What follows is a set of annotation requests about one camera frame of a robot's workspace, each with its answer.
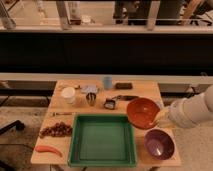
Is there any orange bowl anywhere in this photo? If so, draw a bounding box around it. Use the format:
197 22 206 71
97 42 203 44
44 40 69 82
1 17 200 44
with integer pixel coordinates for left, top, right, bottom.
126 98 160 130

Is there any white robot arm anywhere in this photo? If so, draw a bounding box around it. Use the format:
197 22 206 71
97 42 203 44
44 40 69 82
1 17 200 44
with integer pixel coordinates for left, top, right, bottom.
154 85 213 129

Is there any purple bowl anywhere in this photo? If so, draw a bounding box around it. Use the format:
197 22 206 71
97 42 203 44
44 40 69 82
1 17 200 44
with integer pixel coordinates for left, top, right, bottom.
144 129 175 160

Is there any black rectangular block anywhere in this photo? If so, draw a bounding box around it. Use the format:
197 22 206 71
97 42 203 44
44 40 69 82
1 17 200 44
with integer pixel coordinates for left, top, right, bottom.
115 83 133 89

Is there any light blue cup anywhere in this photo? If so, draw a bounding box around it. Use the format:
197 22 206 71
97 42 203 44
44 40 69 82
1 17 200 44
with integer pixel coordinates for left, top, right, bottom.
103 76 112 89

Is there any green plastic tray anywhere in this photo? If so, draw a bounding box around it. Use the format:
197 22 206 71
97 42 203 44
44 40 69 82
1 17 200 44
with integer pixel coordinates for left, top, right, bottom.
67 114 137 167

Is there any grey folded cloth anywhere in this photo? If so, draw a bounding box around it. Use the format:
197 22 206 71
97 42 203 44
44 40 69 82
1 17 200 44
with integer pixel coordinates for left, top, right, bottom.
81 85 98 94

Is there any wooden table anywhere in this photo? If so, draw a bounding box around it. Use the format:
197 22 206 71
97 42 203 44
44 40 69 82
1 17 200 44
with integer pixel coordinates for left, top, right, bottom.
31 79 181 169

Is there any white cup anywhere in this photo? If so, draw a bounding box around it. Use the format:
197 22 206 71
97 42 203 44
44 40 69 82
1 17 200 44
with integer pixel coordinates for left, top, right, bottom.
61 87 75 104

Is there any bunch of red grapes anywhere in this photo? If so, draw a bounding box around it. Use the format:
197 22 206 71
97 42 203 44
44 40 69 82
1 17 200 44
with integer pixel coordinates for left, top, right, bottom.
39 122 72 138

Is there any orange carrot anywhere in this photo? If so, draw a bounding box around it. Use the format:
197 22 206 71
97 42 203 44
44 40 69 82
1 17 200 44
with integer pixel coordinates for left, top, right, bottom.
34 145 63 157

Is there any black chair base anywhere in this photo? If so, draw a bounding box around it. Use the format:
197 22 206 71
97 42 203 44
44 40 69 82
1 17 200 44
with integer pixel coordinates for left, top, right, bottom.
0 120 25 135

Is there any black handled peeler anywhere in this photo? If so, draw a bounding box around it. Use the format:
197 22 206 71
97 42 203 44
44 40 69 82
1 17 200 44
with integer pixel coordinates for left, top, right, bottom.
112 95 139 101

